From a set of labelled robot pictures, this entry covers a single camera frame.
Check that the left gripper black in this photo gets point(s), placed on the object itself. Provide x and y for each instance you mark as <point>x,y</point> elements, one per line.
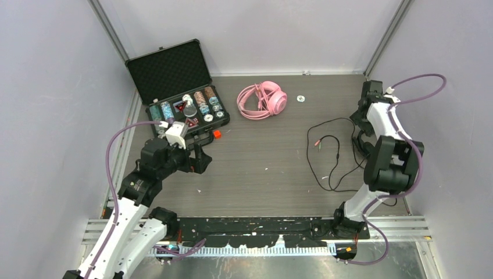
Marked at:
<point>198,163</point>

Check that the black headphones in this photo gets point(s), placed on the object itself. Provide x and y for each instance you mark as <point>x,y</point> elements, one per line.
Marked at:
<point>364,147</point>

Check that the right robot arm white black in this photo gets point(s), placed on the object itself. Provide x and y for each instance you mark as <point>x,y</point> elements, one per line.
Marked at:
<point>393,163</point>

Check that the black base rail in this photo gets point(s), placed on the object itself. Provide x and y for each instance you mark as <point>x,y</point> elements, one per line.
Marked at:
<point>261,232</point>

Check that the small orange cube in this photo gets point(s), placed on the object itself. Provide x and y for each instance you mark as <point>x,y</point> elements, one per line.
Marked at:
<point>217,134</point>

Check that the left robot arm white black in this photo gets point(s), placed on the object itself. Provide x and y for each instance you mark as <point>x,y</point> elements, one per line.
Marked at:
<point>116,253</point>

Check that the black poker chip case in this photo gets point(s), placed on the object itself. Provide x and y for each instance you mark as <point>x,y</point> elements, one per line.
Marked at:
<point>174,84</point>

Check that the pink headphones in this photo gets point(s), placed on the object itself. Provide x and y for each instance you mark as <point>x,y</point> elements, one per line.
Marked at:
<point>271,100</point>

